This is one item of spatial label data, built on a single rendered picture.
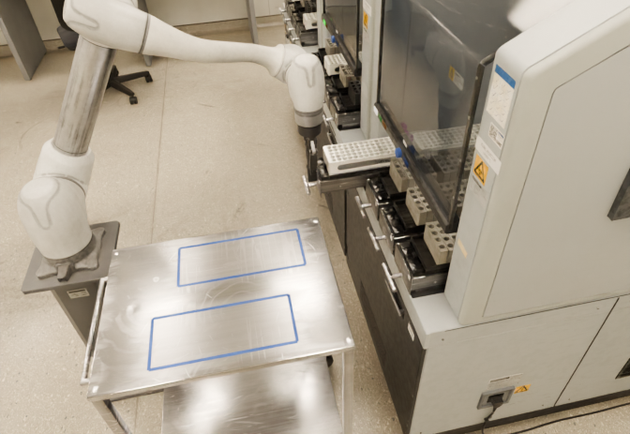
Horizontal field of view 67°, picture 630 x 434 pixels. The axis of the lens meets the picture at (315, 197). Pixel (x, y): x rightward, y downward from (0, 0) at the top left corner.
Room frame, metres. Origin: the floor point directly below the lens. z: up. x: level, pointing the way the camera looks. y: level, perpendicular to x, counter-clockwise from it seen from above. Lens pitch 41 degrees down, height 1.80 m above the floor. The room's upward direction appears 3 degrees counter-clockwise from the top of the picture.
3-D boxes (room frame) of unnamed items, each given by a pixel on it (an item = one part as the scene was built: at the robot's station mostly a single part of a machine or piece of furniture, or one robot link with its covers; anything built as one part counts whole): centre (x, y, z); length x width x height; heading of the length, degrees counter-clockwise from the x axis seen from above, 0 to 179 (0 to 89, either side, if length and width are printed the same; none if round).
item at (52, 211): (1.08, 0.78, 0.87); 0.18 x 0.16 x 0.22; 14
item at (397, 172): (1.19, -0.27, 0.85); 0.12 x 0.02 x 0.06; 10
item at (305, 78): (1.31, 0.01, 1.14); 0.13 x 0.11 x 0.16; 14
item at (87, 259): (1.05, 0.78, 0.73); 0.22 x 0.18 x 0.06; 9
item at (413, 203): (1.04, -0.29, 0.85); 0.12 x 0.02 x 0.06; 9
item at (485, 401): (0.72, -0.55, 0.29); 0.11 x 0.03 x 0.10; 99
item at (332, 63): (2.05, -0.23, 0.83); 0.30 x 0.10 x 0.06; 99
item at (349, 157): (1.33, -0.19, 0.83); 0.30 x 0.10 x 0.06; 99
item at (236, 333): (0.78, 0.26, 0.41); 0.67 x 0.46 x 0.82; 99
